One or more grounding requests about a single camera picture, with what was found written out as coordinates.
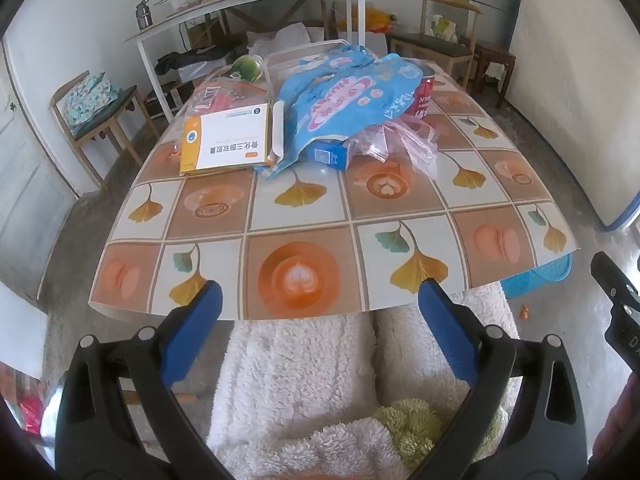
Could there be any yellow plastic bag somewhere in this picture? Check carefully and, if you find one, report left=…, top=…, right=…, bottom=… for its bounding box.
left=367, top=5, right=401, bottom=34

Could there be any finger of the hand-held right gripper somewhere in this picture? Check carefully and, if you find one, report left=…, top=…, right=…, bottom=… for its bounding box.
left=590, top=252, right=640, bottom=311

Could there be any white door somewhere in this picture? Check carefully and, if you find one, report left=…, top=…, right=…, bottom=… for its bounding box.
left=0, top=40, right=81, bottom=301

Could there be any white long table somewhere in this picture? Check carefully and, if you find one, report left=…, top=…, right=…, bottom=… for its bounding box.
left=125, top=0, right=374, bottom=122

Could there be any white sack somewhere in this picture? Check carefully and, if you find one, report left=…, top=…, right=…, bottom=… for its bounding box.
left=245, top=20, right=326, bottom=56

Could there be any white and green bag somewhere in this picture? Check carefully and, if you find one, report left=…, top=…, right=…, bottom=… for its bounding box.
left=429, top=13, right=459, bottom=44

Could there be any white mattress with blue edge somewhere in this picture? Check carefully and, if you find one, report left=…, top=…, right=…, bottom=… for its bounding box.
left=507, top=0, right=640, bottom=233

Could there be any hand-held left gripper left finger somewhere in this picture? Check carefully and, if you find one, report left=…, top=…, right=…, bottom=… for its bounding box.
left=55, top=280, right=236, bottom=480

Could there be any black bag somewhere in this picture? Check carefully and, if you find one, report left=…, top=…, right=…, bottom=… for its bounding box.
left=155, top=42, right=246, bottom=77

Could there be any dark wooden stool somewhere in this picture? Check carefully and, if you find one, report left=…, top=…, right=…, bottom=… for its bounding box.
left=470, top=39, right=517, bottom=108

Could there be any green plastic bottle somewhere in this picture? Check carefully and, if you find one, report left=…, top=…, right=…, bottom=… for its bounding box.
left=231, top=54, right=265, bottom=83

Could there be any wooden armchair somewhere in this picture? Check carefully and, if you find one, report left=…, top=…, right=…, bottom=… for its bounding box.
left=387, top=0, right=485, bottom=92

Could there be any blue plastic basket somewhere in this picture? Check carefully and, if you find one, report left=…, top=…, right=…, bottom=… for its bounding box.
left=500, top=254, right=574, bottom=299

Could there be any clear plastic container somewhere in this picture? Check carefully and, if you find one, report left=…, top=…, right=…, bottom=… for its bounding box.
left=262, top=39, right=351, bottom=91

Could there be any blue and white box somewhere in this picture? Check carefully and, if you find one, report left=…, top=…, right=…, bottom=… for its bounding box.
left=314, top=139, right=353, bottom=171

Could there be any red can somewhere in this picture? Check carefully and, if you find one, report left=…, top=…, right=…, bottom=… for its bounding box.
left=402, top=61, right=437, bottom=118

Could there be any wooden chair with dark seat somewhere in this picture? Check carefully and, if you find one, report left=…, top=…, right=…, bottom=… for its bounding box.
left=49, top=70, right=162, bottom=167

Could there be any white fleece garment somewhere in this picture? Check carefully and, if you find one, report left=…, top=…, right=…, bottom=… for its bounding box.
left=206, top=280, right=523, bottom=480

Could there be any white and yellow medicine box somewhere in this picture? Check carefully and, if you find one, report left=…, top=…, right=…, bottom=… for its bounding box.
left=179, top=101, right=286, bottom=177

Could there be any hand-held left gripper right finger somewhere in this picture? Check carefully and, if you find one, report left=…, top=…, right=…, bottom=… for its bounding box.
left=405, top=280, right=588, bottom=480

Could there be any red and white packet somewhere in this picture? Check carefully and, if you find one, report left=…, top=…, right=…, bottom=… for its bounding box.
left=190, top=82, right=228, bottom=118

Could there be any blue plastic bag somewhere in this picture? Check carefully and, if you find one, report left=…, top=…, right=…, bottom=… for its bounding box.
left=262, top=44, right=426, bottom=181

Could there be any floral cushion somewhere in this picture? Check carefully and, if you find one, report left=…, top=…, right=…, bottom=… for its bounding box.
left=62, top=72, right=122, bottom=128

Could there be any clear pink plastic bag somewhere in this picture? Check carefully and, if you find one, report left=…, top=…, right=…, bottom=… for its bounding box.
left=347, top=112, right=441, bottom=181

